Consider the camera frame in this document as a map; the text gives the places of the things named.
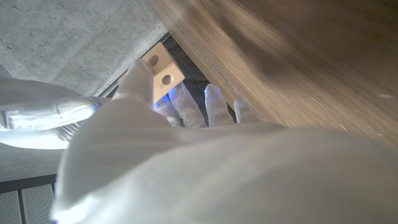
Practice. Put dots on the wooden block with holes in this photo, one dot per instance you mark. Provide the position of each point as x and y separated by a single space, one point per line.
163 70

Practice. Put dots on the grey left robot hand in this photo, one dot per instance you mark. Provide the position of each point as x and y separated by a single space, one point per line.
202 174

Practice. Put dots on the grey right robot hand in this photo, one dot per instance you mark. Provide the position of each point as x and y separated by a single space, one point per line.
40 115

